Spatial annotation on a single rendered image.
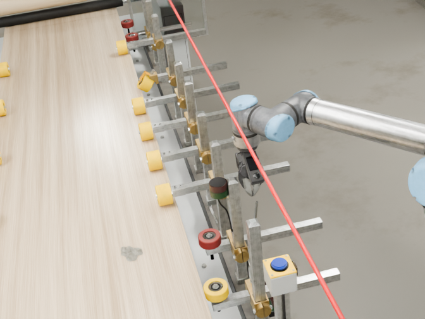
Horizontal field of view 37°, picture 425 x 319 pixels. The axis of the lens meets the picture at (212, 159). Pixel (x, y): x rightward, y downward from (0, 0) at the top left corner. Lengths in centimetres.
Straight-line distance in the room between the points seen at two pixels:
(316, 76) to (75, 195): 308
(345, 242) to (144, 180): 139
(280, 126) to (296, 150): 235
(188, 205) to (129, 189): 41
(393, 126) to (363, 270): 164
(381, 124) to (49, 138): 166
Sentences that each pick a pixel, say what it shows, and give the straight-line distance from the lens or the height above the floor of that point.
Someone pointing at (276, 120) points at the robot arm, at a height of 136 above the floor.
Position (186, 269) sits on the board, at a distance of 215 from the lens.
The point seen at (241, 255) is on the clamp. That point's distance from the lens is 223.
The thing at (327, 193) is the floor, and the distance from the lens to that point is 392.
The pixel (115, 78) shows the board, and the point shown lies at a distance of 348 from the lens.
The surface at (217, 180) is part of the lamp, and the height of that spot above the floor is 115.
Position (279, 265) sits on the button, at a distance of 164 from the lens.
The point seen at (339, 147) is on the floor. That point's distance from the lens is 434.
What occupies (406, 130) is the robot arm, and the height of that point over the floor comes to 139.
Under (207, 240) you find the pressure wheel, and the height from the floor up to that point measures 91.
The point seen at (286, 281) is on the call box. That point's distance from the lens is 165.
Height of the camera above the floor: 235
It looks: 33 degrees down
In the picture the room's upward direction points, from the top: 7 degrees counter-clockwise
